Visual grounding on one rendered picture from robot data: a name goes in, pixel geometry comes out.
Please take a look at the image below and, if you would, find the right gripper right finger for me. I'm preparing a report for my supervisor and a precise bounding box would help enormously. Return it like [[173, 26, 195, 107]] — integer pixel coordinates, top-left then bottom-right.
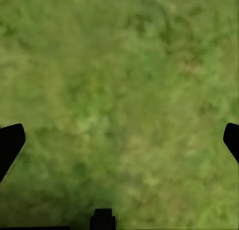
[[223, 123, 239, 163]]

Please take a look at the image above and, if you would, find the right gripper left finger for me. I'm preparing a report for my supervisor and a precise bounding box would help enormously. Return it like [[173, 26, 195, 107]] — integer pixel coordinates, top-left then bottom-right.
[[0, 123, 26, 182]]

